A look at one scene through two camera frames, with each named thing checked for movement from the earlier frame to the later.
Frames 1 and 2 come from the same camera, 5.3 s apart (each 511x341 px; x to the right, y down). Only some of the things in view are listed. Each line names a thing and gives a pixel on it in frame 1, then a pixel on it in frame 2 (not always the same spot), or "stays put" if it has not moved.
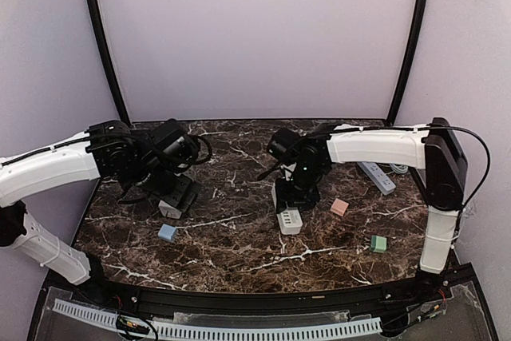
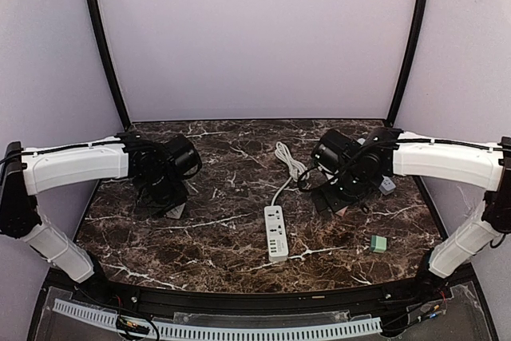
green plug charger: [378, 243] stays put
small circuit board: [124, 325] stays put
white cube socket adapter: [168, 211] stays put
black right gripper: [283, 197] → [334, 203]
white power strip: [290, 220] → [277, 247]
